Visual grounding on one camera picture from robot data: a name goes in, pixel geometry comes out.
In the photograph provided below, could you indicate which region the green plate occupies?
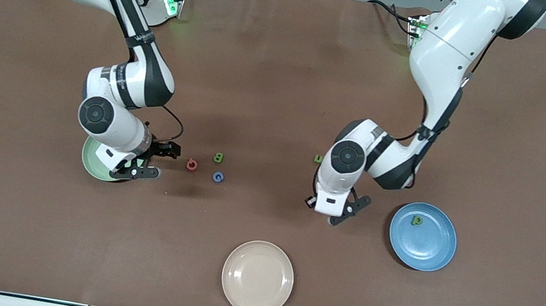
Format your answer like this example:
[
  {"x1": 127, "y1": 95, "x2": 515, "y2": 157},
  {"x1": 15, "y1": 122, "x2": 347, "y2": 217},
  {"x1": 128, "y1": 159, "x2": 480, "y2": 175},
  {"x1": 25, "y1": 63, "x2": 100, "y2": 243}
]
[{"x1": 77, "y1": 136, "x2": 154, "y2": 188}]

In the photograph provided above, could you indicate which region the beige plate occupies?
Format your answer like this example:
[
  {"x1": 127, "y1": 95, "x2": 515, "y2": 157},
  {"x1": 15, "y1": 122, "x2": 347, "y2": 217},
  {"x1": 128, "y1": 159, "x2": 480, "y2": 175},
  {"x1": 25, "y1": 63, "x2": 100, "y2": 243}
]
[{"x1": 216, "y1": 235, "x2": 300, "y2": 306}]

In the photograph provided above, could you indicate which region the brown table mat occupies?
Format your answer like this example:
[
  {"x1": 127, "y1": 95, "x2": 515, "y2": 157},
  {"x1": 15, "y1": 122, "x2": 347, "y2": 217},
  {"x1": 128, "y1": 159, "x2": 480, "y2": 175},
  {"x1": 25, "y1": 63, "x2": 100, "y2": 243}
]
[{"x1": 0, "y1": 0, "x2": 546, "y2": 306}]

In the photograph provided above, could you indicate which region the blue plate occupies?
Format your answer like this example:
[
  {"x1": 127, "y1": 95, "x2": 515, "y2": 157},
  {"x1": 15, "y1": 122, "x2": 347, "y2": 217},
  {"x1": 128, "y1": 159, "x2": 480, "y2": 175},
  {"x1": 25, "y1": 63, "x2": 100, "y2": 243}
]
[{"x1": 384, "y1": 197, "x2": 463, "y2": 276}]

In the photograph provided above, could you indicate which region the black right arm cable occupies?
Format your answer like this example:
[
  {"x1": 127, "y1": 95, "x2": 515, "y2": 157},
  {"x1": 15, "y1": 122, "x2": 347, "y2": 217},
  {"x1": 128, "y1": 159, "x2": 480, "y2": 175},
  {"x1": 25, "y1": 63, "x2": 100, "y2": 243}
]
[{"x1": 154, "y1": 104, "x2": 188, "y2": 145}]

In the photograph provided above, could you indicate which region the black left arm base cable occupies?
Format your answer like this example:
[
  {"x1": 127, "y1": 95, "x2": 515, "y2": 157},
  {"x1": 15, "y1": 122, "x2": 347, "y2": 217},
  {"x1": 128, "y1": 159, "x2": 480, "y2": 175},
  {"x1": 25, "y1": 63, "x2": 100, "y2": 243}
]
[{"x1": 363, "y1": 0, "x2": 420, "y2": 36}]

